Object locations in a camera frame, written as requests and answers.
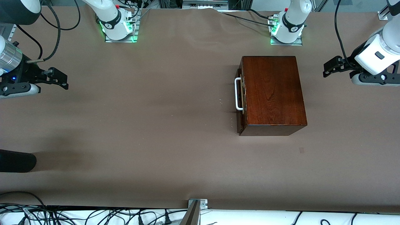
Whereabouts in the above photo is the wooden drawer with white handle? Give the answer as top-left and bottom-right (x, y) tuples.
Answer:
(234, 67), (247, 135)

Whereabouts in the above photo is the dark brown wooden cabinet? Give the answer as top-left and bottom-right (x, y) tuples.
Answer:
(237, 56), (308, 136)

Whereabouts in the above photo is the black cylinder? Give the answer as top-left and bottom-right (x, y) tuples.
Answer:
(0, 149), (37, 173)

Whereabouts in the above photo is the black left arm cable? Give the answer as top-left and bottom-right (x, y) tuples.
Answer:
(334, 0), (363, 71)

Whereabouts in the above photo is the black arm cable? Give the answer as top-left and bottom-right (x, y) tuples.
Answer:
(27, 0), (62, 63)
(334, 0), (363, 71)

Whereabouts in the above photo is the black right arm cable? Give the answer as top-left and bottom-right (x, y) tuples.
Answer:
(27, 0), (62, 63)

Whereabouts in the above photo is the aluminium profile bracket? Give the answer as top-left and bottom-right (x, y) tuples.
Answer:
(377, 0), (392, 21)

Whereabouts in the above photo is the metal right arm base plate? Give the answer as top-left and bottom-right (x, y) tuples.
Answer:
(105, 9), (138, 43)

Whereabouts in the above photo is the black cable on table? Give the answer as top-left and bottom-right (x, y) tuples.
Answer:
(217, 10), (276, 27)

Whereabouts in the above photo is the black looped cable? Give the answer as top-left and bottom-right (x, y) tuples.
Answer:
(0, 191), (48, 209)

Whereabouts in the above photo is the grey network switch box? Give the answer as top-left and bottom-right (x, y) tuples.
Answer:
(182, 0), (229, 9)

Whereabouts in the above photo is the silver corner bracket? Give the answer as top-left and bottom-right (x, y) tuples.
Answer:
(188, 199), (208, 209)

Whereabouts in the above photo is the grey mount post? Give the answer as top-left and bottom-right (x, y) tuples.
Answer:
(180, 200), (201, 225)

